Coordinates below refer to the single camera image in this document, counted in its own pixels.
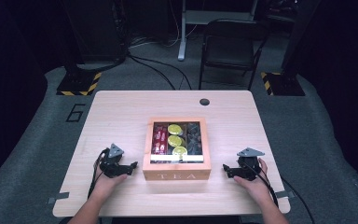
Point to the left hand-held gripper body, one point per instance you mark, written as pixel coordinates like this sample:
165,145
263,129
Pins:
113,166

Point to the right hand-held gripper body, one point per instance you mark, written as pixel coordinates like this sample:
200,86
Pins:
248,168

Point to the wooden glass box lid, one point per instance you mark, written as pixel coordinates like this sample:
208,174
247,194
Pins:
147,146

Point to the yellow lidded capsule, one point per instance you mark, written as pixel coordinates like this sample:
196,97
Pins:
174,141
174,129
180,151

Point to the person's left hand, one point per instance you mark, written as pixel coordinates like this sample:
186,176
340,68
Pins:
107,185

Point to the person's right hand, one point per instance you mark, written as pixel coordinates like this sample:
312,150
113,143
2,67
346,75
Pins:
256,188

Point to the red sachet packet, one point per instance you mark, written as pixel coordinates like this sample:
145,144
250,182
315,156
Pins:
163,140
156,140

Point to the grey tape piece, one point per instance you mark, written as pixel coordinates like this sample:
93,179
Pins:
59,197
285,194

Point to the pile of dark packets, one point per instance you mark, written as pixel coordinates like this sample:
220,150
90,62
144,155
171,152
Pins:
194,137

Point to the black table grommet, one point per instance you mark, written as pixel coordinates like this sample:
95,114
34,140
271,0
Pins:
204,102

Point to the hazard striped stand base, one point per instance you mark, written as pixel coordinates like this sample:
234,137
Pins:
284,84
79,84

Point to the black folding chair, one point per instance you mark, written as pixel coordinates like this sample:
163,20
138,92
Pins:
230,46

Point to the black stand post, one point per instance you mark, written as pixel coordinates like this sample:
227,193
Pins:
298,37
71,40

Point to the white desk frame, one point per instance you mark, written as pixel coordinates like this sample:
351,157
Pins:
182,37

